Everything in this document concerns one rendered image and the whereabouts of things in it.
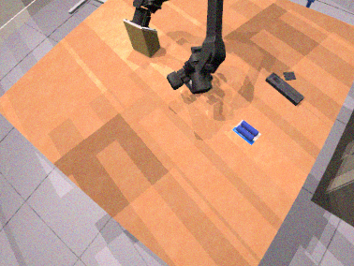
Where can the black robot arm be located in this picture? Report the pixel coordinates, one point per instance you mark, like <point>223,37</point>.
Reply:
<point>213,49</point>

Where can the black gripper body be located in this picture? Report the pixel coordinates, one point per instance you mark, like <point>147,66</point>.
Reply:
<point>176,81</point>

